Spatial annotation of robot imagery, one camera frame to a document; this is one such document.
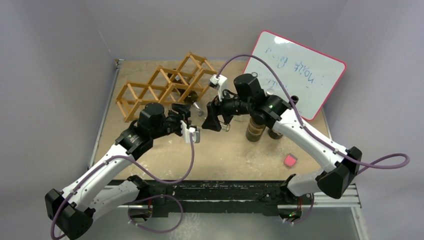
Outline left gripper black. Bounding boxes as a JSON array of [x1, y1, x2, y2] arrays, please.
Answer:
[[151, 105, 192, 140]]

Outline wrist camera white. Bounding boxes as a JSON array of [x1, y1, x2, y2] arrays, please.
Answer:
[[185, 127, 201, 144], [209, 74, 228, 102]]

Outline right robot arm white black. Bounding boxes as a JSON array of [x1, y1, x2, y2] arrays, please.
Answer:
[[202, 73, 362, 204]]

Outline dark green wine bottle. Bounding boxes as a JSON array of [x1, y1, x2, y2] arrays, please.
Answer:
[[267, 95, 300, 140]]

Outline pink eraser block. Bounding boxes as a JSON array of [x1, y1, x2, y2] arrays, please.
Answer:
[[283, 153, 298, 168]]

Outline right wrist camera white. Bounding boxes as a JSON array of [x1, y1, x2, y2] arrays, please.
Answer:
[[209, 74, 228, 102]]

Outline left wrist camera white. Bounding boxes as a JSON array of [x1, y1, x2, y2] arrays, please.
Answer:
[[185, 127, 201, 144]]

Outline olive green wine bottle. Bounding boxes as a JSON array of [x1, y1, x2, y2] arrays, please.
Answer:
[[172, 75, 198, 104]]

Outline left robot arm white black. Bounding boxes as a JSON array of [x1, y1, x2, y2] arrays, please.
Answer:
[[44, 103, 200, 240]]

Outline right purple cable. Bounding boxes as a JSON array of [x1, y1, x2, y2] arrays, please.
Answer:
[[215, 54, 411, 170]]

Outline pink framed whiteboard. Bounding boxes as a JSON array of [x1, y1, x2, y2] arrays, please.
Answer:
[[244, 30, 347, 121]]

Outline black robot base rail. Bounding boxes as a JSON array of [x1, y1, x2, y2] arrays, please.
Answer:
[[134, 180, 314, 220]]

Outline clear bottle green label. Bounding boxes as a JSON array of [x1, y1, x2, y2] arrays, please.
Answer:
[[265, 88, 275, 96]]

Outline dark bottle beige label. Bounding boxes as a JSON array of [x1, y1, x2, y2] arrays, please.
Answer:
[[245, 117, 266, 142]]

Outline wooden lattice wine rack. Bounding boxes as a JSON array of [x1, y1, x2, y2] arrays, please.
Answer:
[[115, 52, 217, 123]]

